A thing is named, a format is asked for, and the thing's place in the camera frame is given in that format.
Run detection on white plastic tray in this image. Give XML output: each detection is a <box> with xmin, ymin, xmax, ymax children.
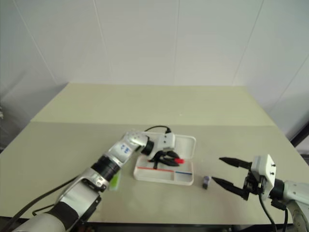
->
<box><xmin>133</xmin><ymin>135</ymin><xmax>197</xmax><ymax>186</ymax></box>

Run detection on dark metal frame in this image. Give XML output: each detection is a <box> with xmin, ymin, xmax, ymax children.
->
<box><xmin>290</xmin><ymin>106</ymin><xmax>309</xmax><ymax>157</ymax></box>

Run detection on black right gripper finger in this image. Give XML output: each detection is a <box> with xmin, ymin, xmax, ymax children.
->
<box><xmin>211</xmin><ymin>176</ymin><xmax>250</xmax><ymax>202</ymax></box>
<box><xmin>218</xmin><ymin>157</ymin><xmax>253</xmax><ymax>170</ymax></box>

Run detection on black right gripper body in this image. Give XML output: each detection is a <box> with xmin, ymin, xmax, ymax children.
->
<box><xmin>242</xmin><ymin>166</ymin><xmax>264</xmax><ymax>202</ymax></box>

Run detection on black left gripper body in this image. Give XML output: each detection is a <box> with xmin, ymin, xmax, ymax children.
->
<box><xmin>148</xmin><ymin>149</ymin><xmax>170</xmax><ymax>170</ymax></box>

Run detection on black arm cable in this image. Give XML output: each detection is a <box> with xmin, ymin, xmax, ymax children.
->
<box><xmin>0</xmin><ymin>178</ymin><xmax>82</xmax><ymax>232</ymax></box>
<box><xmin>257</xmin><ymin>186</ymin><xmax>289</xmax><ymax>232</ymax></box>
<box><xmin>143</xmin><ymin>125</ymin><xmax>172</xmax><ymax>134</ymax></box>

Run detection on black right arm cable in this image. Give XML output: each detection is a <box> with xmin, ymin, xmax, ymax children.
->
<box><xmin>257</xmin><ymin>186</ymin><xmax>289</xmax><ymax>232</ymax></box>

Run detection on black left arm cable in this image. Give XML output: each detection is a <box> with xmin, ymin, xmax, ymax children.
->
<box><xmin>0</xmin><ymin>178</ymin><xmax>82</xmax><ymax>232</ymax></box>
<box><xmin>143</xmin><ymin>125</ymin><xmax>172</xmax><ymax>134</ymax></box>

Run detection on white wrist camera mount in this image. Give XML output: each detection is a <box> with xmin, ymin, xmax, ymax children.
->
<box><xmin>156</xmin><ymin>132</ymin><xmax>176</xmax><ymax>150</ymax></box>
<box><xmin>251</xmin><ymin>154</ymin><xmax>278</xmax><ymax>202</ymax></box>

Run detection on green marker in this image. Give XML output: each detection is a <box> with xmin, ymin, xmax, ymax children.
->
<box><xmin>109</xmin><ymin>172</ymin><xmax>122</xmax><ymax>192</ymax></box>

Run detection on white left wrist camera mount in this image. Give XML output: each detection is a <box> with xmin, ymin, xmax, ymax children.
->
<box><xmin>156</xmin><ymin>132</ymin><xmax>176</xmax><ymax>150</ymax></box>

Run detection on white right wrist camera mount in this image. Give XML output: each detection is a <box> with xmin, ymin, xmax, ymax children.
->
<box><xmin>251</xmin><ymin>154</ymin><xmax>278</xmax><ymax>202</ymax></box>

